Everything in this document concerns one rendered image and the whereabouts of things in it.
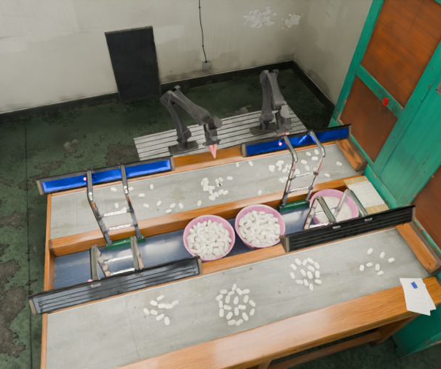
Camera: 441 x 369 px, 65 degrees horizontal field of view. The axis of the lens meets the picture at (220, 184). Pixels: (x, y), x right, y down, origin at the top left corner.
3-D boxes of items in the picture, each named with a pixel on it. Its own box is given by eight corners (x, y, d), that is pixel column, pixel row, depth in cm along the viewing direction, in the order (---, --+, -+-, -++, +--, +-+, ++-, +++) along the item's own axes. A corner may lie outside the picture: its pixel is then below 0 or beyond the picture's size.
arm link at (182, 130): (192, 138, 224) (174, 91, 206) (186, 143, 221) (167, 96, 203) (186, 136, 228) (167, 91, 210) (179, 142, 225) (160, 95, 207)
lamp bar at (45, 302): (35, 295, 128) (27, 287, 122) (198, 256, 140) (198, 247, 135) (34, 316, 123) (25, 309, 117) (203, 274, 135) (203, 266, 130)
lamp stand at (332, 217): (292, 243, 187) (312, 192, 153) (326, 235, 191) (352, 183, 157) (308, 274, 176) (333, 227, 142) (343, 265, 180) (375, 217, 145)
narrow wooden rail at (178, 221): (55, 250, 182) (47, 239, 174) (357, 184, 218) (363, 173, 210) (55, 259, 179) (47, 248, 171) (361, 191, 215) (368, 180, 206)
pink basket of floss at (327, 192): (299, 222, 196) (302, 213, 189) (316, 192, 211) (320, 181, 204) (344, 245, 188) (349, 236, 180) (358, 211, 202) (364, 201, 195)
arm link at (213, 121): (226, 123, 197) (214, 105, 193) (216, 130, 192) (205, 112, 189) (214, 127, 206) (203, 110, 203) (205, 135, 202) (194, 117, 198)
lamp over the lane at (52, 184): (42, 183, 162) (36, 173, 156) (172, 159, 174) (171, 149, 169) (41, 196, 157) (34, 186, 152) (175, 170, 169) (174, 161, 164)
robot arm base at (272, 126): (280, 120, 242) (276, 114, 246) (254, 126, 237) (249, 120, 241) (278, 129, 248) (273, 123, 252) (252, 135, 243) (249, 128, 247)
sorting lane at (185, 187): (52, 199, 196) (50, 196, 194) (337, 145, 232) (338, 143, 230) (50, 244, 177) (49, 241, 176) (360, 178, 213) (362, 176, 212)
